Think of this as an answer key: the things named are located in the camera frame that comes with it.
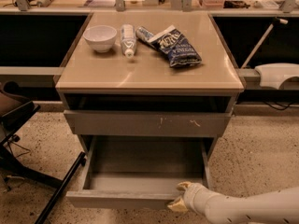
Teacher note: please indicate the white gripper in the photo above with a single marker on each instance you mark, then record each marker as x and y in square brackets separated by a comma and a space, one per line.
[193, 195]

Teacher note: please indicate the grey drawer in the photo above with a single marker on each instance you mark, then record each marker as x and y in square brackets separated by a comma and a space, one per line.
[130, 172]
[137, 123]

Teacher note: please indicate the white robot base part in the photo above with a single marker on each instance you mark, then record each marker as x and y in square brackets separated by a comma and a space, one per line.
[273, 75]

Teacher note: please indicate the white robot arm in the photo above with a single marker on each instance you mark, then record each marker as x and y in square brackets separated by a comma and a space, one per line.
[277, 207]

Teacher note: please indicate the grey drawer cabinet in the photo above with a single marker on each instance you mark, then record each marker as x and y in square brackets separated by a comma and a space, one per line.
[110, 82]

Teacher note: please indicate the grey top drawer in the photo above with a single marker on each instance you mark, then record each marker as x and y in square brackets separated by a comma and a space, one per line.
[137, 123]

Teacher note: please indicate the blue vinegar chip bag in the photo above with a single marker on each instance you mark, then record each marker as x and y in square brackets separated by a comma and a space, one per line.
[173, 44]

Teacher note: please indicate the clear plastic water bottle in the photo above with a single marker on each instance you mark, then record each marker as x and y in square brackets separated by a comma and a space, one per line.
[128, 40]

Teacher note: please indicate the white ceramic bowl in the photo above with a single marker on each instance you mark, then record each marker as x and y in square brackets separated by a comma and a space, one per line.
[100, 38]

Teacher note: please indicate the white stick with black tip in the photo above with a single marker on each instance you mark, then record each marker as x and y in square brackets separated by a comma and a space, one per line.
[274, 22]

